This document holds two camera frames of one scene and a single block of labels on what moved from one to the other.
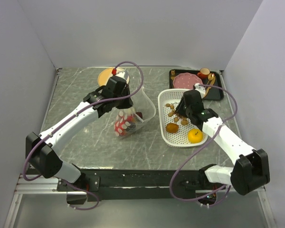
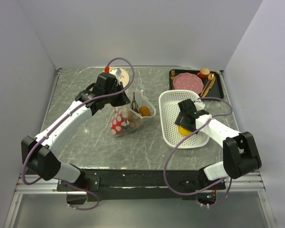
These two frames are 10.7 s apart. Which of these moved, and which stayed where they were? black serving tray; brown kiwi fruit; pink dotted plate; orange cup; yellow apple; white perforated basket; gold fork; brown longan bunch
Moved: yellow apple; brown longan bunch; brown kiwi fruit
Stayed: white perforated basket; pink dotted plate; orange cup; gold fork; black serving tray
